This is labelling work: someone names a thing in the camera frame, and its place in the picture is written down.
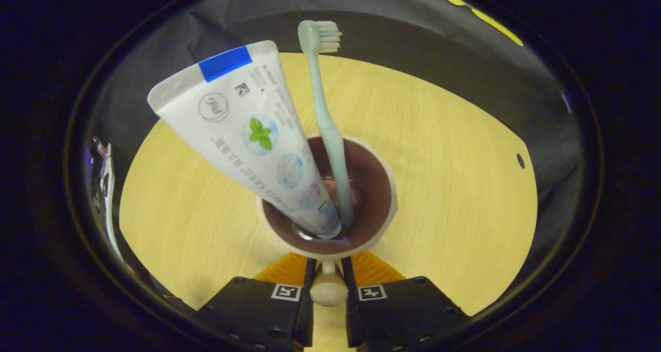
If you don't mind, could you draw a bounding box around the white toothpaste tube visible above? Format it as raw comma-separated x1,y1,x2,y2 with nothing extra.
147,40,342,240

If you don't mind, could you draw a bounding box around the pale green toothbrush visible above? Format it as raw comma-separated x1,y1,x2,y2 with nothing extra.
297,20,356,229

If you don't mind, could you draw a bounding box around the black backdrop cloth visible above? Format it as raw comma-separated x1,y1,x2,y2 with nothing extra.
85,0,584,270

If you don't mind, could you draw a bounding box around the beige cup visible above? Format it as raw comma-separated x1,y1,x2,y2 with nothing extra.
257,134,399,308

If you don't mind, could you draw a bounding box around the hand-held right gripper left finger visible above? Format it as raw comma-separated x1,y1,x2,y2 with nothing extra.
194,252,317,352

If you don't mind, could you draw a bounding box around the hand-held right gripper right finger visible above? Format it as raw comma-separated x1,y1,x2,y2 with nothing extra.
341,251,471,352

